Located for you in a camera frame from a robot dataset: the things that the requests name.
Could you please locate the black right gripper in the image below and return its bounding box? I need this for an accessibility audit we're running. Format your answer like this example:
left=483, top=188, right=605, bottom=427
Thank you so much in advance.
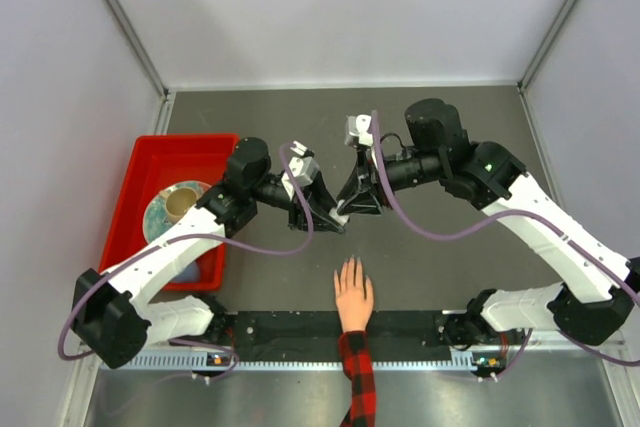
left=337, top=145, right=445, bottom=216

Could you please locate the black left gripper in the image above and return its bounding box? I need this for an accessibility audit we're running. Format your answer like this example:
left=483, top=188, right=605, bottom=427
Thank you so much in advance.
left=250, top=171, right=350, bottom=234

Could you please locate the white nail polish bottle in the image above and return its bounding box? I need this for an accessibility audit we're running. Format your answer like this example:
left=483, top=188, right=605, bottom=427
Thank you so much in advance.
left=329, top=208, right=350, bottom=227

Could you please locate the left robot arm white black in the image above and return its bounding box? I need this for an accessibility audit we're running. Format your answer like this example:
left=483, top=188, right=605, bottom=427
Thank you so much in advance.
left=64, top=137, right=348, bottom=369

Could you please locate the red plaid sleeve forearm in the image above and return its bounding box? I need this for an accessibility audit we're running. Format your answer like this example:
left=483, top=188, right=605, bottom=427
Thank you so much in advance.
left=338, top=331, right=377, bottom=427

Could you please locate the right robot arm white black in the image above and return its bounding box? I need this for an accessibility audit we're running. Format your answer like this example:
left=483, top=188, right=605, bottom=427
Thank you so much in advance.
left=337, top=98, right=639, bottom=346

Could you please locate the mannequin hand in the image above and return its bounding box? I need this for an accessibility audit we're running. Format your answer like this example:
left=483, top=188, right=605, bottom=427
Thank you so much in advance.
left=333, top=257, right=374, bottom=333

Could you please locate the tan ceramic bowl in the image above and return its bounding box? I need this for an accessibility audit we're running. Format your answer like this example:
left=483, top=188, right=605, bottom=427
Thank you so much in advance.
left=160, top=187, right=200, bottom=224

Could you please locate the blue plastic cup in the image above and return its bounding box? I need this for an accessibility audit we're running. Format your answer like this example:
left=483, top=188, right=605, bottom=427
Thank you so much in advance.
left=172, top=261, right=201, bottom=284

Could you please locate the blue patterned plate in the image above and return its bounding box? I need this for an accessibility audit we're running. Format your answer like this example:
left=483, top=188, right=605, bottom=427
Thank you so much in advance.
left=142, top=181, right=210, bottom=243

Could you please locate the red plastic bin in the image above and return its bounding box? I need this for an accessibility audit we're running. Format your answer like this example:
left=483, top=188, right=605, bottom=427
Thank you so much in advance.
left=98, top=133, right=238, bottom=272

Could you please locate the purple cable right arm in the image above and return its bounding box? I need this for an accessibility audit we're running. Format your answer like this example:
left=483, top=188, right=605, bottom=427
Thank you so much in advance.
left=369, top=109, right=640, bottom=366

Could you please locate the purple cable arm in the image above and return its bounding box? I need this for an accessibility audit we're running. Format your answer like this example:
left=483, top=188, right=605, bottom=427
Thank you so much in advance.
left=57, top=141, right=316, bottom=383
left=369, top=109, right=640, bottom=366

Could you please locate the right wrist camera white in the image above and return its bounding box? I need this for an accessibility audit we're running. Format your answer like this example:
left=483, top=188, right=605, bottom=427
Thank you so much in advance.
left=345, top=114, right=374, bottom=148

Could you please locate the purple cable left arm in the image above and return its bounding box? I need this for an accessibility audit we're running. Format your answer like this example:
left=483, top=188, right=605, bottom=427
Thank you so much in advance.
left=57, top=141, right=316, bottom=383

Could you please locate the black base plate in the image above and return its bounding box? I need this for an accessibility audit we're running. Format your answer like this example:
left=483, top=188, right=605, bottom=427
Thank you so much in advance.
left=191, top=311, right=451, bottom=363

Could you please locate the aluminium rail with slots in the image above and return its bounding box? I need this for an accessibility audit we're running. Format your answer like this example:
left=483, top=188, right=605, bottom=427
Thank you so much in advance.
left=79, top=306, right=626, bottom=373

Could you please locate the aluminium corner post left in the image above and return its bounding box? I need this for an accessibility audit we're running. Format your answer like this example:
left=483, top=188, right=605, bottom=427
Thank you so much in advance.
left=102, top=0, right=174, bottom=135

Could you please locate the aluminium corner post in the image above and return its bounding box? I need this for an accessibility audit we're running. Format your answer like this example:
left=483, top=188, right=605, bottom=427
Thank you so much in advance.
left=102, top=0, right=174, bottom=135
left=518, top=0, right=581, bottom=94

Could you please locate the aluminium corner post right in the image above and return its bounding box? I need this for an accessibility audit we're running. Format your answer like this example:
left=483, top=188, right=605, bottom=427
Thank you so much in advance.
left=518, top=0, right=581, bottom=94

